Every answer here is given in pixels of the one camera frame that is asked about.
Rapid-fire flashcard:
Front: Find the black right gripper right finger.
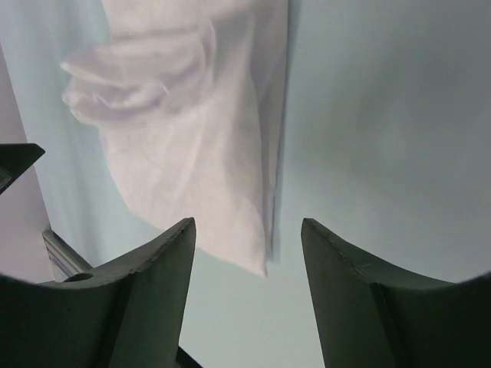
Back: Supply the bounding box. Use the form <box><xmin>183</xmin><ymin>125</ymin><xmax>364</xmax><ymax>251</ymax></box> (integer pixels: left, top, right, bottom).
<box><xmin>301</xmin><ymin>218</ymin><xmax>490</xmax><ymax>367</ymax></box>

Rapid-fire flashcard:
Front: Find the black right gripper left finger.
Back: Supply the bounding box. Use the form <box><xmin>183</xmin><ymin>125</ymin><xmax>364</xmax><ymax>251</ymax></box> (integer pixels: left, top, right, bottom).
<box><xmin>1</xmin><ymin>218</ymin><xmax>196</xmax><ymax>367</ymax></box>

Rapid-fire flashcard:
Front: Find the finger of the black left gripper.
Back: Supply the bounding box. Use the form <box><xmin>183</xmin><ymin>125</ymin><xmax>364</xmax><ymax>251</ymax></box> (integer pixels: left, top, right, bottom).
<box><xmin>0</xmin><ymin>143</ymin><xmax>45</xmax><ymax>194</ymax></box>

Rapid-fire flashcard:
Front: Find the light blue table mat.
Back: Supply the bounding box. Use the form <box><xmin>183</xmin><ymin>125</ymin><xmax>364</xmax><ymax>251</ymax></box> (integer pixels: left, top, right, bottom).
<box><xmin>1</xmin><ymin>1</ymin><xmax>490</xmax><ymax>367</ymax></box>

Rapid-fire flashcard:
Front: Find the white graphic tank top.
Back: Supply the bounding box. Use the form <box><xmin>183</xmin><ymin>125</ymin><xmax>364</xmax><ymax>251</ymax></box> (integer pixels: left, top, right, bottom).
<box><xmin>61</xmin><ymin>1</ymin><xmax>288</xmax><ymax>276</ymax></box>

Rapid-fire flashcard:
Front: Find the aluminium frame rail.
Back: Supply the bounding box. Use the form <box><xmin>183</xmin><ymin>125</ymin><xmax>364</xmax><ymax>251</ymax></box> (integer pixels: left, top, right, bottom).
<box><xmin>42</xmin><ymin>229</ymin><xmax>92</xmax><ymax>282</ymax></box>

